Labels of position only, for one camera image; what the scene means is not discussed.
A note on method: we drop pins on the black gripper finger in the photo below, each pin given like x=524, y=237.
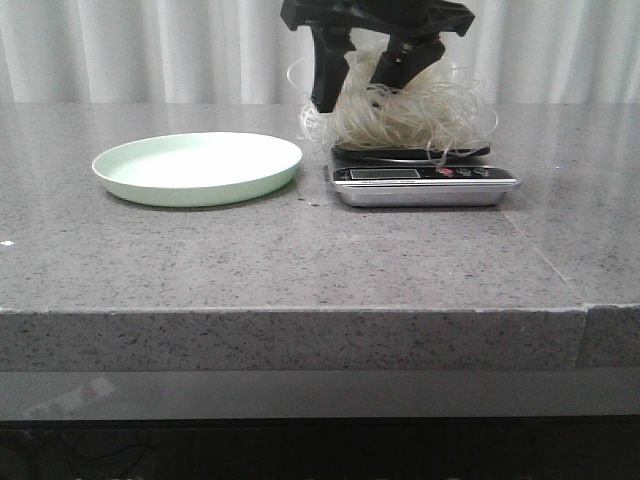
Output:
x=405, y=58
x=330, y=67

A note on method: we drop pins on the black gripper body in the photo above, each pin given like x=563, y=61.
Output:
x=401, y=18

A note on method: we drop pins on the white vermicelli noodle bundle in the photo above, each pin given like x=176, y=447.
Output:
x=441, y=111

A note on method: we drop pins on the black silver kitchen scale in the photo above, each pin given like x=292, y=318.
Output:
x=418, y=177

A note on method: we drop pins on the light green round plate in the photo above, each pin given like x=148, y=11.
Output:
x=198, y=169

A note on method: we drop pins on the white pleated curtain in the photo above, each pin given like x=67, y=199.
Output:
x=240, y=52

